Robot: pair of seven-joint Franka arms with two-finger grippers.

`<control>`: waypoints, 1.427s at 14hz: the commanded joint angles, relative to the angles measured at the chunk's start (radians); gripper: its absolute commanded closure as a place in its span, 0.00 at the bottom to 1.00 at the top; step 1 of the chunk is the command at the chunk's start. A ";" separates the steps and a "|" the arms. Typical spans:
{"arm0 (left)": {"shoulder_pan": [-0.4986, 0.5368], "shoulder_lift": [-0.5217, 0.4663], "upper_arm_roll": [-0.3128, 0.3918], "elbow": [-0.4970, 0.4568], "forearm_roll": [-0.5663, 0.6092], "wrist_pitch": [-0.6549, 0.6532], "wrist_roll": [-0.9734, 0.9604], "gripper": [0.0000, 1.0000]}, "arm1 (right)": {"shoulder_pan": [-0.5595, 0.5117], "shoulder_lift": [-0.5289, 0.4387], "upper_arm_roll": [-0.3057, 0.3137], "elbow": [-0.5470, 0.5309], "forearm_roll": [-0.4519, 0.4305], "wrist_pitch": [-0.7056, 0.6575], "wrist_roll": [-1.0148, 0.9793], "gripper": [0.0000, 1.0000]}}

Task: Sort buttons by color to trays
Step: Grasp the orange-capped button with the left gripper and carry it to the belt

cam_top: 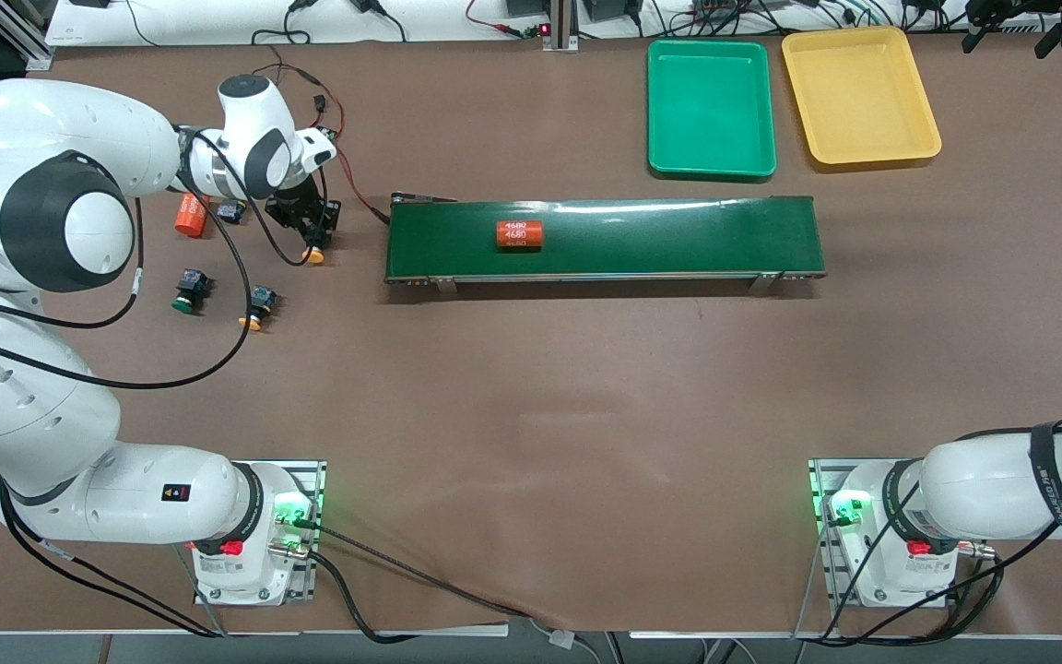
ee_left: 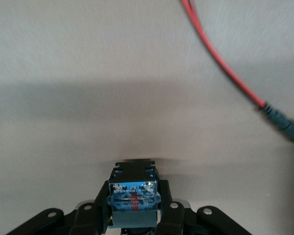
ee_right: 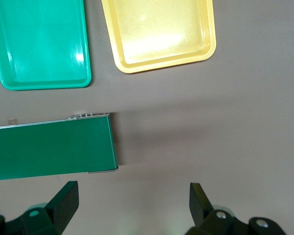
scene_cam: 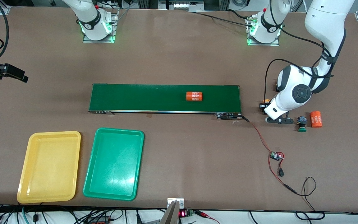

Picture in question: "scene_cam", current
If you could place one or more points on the yellow push button switch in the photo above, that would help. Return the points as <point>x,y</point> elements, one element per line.
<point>267,101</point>

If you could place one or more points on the green push button switch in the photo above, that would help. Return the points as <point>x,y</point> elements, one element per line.
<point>301,121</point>

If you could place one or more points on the orange cylinder white print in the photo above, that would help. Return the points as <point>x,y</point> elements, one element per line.
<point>194,96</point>
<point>316,119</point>

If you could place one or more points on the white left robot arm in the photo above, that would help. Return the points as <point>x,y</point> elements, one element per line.
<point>294,93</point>

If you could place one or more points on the small circuit board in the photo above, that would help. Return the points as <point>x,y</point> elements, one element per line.
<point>275,156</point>

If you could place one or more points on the yellow plastic tray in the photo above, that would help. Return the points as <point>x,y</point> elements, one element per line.
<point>50,168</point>

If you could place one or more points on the green conveyor belt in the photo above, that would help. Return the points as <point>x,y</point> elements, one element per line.
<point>154,98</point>

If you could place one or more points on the red clip lead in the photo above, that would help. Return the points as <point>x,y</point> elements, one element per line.
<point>205,214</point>

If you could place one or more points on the green plastic tray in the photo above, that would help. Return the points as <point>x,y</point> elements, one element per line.
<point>113,165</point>

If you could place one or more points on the red digit display module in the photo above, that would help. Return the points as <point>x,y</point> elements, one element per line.
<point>182,213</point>

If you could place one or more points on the black power strip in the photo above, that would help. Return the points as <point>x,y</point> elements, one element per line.
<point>99,220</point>

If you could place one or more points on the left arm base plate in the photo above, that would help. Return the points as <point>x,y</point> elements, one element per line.
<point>263,44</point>

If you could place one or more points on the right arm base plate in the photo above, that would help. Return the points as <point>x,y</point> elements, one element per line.
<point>98,41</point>

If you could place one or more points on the aluminium frame with lamp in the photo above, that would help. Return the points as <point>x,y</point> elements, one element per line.
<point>182,5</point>

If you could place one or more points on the metal camera mount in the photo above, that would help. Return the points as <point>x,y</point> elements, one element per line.
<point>174,211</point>

